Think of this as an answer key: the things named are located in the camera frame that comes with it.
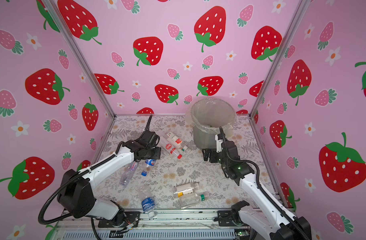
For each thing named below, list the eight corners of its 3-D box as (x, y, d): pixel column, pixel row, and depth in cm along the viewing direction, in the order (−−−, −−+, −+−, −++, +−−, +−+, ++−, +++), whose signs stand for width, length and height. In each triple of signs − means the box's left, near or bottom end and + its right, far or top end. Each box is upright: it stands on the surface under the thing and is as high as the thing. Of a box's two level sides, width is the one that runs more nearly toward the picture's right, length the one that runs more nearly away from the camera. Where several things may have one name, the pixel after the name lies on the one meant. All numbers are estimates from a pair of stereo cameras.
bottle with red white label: (165, 140, 107) (164, 134, 102) (171, 136, 110) (170, 130, 104) (182, 155, 99) (182, 150, 94) (187, 150, 102) (187, 145, 96)
